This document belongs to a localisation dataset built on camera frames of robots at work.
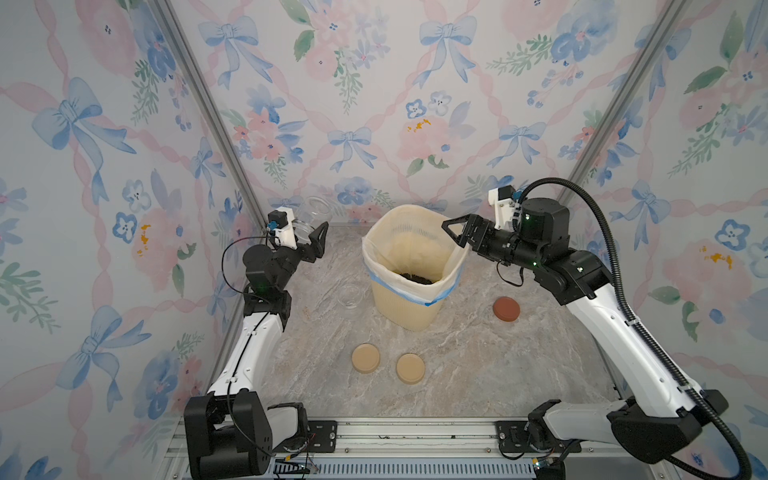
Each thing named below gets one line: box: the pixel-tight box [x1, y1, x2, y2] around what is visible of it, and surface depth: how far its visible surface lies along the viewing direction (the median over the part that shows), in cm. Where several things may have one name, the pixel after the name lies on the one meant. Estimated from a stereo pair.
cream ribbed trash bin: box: [364, 255, 466, 332], surface depth 75 cm
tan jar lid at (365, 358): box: [351, 343, 381, 374], surface depth 88 cm
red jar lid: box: [493, 296, 521, 322], surface depth 98 cm
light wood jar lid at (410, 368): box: [396, 353, 426, 385], surface depth 86 cm
